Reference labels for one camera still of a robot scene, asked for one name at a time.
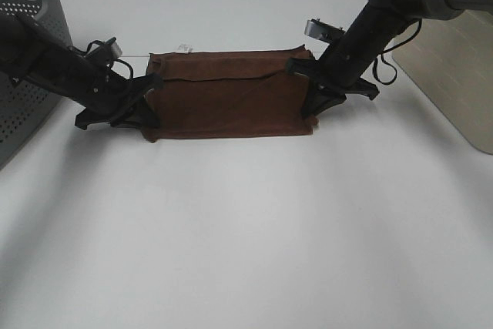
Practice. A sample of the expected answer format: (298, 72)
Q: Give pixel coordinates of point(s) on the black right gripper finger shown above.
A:
(318, 100)
(301, 67)

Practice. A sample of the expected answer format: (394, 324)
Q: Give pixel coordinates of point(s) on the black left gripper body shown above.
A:
(106, 105)

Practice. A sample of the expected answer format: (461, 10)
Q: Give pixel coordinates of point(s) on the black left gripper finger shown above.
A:
(139, 115)
(147, 83)

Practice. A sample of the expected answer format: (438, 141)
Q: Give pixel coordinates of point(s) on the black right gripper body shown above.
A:
(360, 86)

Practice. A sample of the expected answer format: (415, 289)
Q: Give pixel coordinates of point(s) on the brown towel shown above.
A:
(208, 95)

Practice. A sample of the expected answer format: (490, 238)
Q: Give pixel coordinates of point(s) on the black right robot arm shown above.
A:
(338, 72)

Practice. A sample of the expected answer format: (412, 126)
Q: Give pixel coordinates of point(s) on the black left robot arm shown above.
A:
(65, 71)

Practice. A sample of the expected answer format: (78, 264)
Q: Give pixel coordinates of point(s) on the white towel label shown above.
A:
(184, 48)

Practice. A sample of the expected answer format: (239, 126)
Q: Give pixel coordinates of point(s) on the grey perforated plastic basket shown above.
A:
(25, 106)

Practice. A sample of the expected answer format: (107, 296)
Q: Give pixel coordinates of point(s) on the beige storage box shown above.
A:
(451, 63)

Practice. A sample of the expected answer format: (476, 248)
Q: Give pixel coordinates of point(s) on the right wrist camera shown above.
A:
(316, 29)

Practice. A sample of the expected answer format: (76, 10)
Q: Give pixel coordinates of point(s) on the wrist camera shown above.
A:
(316, 29)
(105, 52)

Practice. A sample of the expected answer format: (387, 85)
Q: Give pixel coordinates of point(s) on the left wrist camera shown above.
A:
(105, 52)

